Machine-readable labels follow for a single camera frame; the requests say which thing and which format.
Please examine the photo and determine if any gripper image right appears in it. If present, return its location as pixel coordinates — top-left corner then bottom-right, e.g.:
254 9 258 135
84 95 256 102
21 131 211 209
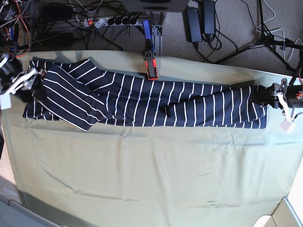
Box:
251 79 303 109

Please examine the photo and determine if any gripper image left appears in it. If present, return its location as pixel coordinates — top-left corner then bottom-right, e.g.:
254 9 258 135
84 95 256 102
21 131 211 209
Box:
0 54 47 103

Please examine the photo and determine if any navy white striped T-shirt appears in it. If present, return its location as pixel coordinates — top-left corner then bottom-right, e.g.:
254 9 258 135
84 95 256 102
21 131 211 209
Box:
23 59 267 131

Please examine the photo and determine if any black tripod stand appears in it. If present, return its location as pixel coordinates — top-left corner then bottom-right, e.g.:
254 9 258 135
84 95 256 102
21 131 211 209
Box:
215 0 303 86

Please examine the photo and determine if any black power adapter right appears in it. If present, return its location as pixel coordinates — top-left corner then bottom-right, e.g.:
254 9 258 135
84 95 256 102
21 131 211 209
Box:
200 0 215 43

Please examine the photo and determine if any black power adapter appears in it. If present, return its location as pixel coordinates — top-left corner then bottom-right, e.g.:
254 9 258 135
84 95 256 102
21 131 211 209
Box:
183 7 202 43
200 0 215 43

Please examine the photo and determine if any black power adapter left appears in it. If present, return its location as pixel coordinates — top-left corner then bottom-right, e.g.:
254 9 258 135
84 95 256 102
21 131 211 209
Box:
183 7 202 43

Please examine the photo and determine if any grey power strip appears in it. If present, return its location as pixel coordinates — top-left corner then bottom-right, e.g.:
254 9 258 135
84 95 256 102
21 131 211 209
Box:
81 16 142 29

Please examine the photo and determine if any blue orange centre clamp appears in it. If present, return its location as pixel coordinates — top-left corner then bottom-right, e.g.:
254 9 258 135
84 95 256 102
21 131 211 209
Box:
142 19 158 80

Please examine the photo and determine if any light green table cloth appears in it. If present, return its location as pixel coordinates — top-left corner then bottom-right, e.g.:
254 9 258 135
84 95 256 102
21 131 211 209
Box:
0 49 303 227

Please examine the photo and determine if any black box under table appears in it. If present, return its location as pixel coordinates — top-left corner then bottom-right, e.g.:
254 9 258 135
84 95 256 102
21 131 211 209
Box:
120 0 190 12

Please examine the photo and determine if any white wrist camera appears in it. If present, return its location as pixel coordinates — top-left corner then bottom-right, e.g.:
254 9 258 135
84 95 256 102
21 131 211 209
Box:
0 94 11 110
280 118 295 133

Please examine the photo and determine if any aluminium profile post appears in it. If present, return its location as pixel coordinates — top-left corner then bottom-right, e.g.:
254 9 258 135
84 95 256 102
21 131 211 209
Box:
146 11 167 55

